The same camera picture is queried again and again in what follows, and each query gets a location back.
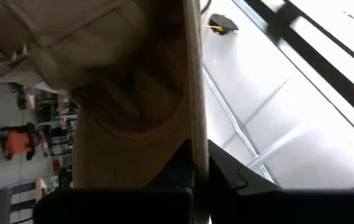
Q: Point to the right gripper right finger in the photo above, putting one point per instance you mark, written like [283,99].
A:
[288,208]

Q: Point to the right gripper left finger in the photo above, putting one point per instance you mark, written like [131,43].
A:
[117,207]

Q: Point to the beige brimmed hat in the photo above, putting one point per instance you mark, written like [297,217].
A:
[117,93]

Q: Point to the orange and black machine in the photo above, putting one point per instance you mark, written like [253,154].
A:
[18,143]

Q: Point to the black ceiling beam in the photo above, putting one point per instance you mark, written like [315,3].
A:
[319,68]

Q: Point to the white ceiling rail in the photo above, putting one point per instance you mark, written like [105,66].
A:
[232,118]

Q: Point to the grey metal frame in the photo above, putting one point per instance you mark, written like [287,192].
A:
[4,202]

